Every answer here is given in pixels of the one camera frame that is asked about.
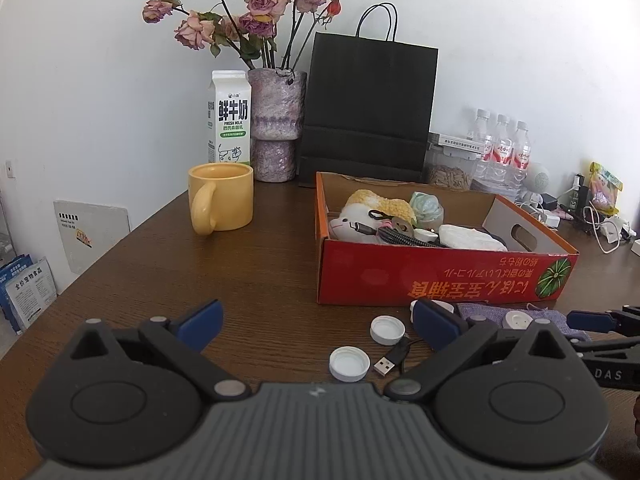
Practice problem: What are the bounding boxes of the purple fabric pouch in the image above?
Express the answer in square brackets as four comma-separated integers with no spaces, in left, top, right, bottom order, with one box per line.
[457,304,591,341]

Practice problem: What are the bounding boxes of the white ribbed jar lid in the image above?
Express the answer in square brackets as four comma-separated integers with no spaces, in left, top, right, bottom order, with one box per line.
[502,310,534,330]

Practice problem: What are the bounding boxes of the white bottle cap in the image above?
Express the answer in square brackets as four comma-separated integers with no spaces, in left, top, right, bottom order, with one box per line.
[370,315,406,347]

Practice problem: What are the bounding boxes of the black usb cable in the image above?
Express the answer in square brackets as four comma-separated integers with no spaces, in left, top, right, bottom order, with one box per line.
[372,335,426,377]

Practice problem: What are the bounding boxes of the white cloth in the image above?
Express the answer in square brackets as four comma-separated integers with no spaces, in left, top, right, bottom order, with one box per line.
[438,224,508,252]

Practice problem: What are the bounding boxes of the white round cap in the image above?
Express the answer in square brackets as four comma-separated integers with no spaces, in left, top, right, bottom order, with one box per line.
[329,346,371,384]

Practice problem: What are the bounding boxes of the black braided cable bundle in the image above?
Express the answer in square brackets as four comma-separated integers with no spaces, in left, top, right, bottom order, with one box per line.
[369,209,444,250]

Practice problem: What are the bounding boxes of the green white plastic bag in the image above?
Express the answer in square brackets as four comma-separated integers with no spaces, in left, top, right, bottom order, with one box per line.
[409,192,445,230]

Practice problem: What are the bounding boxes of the red cardboard box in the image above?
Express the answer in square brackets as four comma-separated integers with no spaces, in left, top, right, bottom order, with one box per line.
[316,172,578,307]

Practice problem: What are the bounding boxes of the yellow snack bag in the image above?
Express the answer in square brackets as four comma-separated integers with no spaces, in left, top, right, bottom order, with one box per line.
[588,162,623,216]

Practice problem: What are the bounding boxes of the white board on floor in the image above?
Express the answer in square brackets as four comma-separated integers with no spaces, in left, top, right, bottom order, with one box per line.
[53,200,130,274]

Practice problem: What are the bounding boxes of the yellow ceramic mug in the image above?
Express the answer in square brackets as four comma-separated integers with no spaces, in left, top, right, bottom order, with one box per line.
[188,162,254,236]

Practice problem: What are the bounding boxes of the white yellow plush toy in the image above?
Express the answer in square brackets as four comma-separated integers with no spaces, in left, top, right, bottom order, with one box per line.
[329,190,416,245]

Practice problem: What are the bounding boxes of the blue booklets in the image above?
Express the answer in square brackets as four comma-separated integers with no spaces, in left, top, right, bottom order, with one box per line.
[1,255,58,335]

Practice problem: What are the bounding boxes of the white robot speaker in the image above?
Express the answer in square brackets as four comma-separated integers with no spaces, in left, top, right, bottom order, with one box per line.
[522,162,550,200]

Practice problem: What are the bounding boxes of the clear seed container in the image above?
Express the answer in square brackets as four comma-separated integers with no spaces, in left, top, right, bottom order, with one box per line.
[426,150,477,191]

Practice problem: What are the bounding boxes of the water bottle middle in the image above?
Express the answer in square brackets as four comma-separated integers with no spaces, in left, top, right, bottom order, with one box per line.
[488,114,513,184]

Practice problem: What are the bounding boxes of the water bottle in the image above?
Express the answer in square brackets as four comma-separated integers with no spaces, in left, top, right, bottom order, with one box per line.
[469,108,492,180]
[509,122,532,188]
[488,114,513,184]

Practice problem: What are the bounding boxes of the white flat box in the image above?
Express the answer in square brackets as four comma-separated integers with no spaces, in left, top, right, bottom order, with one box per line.
[428,132,485,154]

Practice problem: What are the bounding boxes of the water bottle right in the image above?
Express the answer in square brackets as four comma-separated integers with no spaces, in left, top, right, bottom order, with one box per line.
[509,122,532,188]

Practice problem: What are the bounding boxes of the water bottle left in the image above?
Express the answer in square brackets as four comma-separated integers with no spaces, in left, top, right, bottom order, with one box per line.
[469,108,492,180]

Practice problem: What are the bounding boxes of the white milk carton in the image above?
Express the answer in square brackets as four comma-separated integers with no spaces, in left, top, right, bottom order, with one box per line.
[206,70,252,165]

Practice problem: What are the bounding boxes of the black paper bag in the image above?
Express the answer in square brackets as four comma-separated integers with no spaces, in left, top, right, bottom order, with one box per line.
[297,2,438,186]

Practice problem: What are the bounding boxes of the purple textured vase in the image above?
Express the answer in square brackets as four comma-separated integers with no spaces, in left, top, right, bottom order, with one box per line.
[247,68,307,183]

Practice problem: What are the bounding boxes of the dried pink roses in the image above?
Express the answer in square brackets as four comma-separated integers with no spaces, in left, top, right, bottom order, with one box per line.
[141,0,342,70]

